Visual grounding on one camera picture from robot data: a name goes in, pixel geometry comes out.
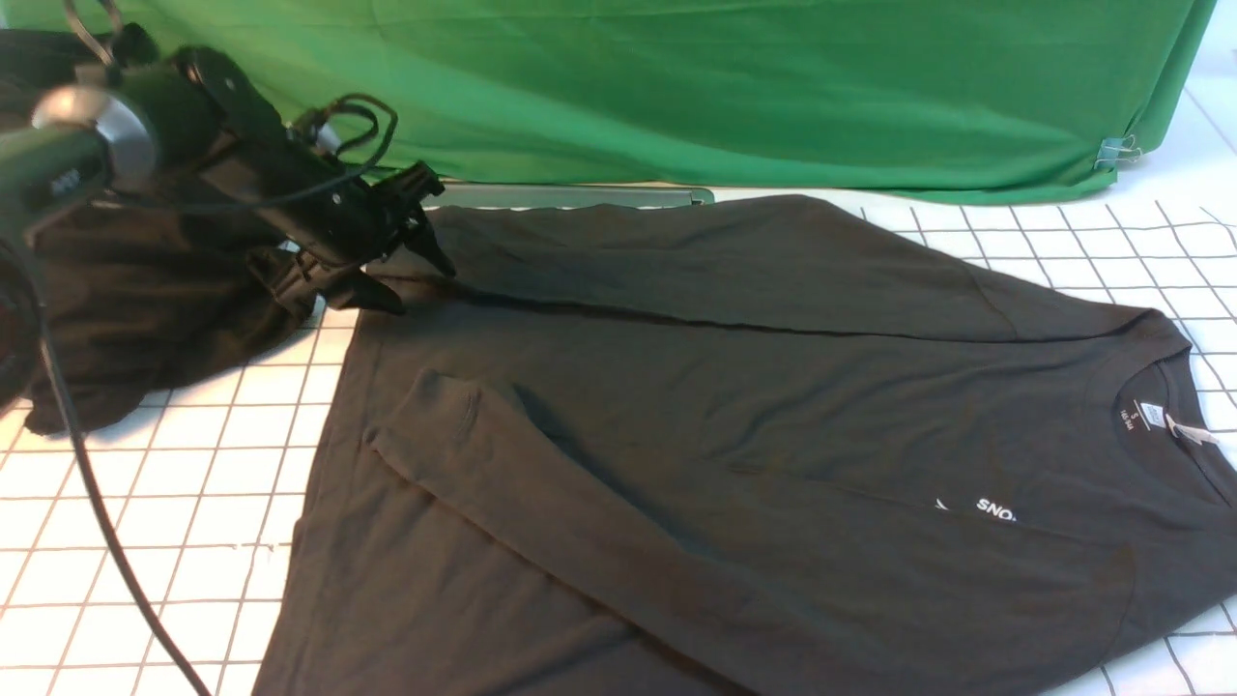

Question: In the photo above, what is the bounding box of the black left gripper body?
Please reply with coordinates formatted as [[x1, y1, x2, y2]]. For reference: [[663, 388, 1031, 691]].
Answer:
[[199, 140, 445, 291]]

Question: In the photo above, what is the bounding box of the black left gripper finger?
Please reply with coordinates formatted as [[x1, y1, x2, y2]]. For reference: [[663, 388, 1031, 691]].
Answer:
[[329, 268, 404, 316], [404, 218, 456, 278]]

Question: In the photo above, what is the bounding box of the gray long-sleeve shirt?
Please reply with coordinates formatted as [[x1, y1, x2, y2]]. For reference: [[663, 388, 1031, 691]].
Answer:
[[254, 195, 1235, 695]]

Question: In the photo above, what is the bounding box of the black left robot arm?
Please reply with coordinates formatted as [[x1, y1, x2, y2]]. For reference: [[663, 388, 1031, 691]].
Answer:
[[2, 45, 456, 314]]

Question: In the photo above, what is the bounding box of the gray metal bar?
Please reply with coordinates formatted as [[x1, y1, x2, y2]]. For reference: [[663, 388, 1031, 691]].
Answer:
[[423, 182, 715, 210]]

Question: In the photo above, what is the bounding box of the black crumpled cloth pile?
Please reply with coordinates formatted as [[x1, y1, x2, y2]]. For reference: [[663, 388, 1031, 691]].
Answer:
[[0, 28, 330, 436]]

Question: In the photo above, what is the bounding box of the green backdrop cloth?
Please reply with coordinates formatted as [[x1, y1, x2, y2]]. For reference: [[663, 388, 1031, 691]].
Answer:
[[0, 0, 1221, 206]]

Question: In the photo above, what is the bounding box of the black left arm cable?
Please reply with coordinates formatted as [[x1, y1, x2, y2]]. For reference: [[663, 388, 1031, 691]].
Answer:
[[0, 0, 400, 696]]

